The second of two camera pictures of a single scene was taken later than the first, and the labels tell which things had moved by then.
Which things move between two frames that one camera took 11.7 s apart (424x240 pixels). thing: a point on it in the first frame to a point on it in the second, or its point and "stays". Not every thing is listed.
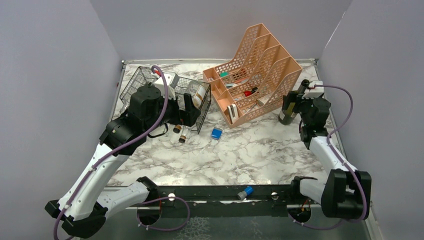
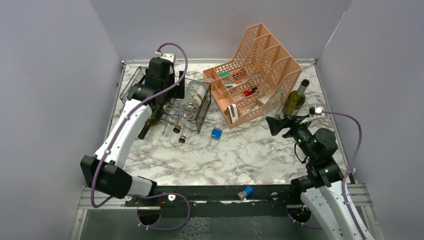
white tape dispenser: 233,112 stays
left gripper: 187,117 to 176,93
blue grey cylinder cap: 243,195 stays
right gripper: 302,100 to 276,124
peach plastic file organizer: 261,79 stays
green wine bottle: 290,104 stays
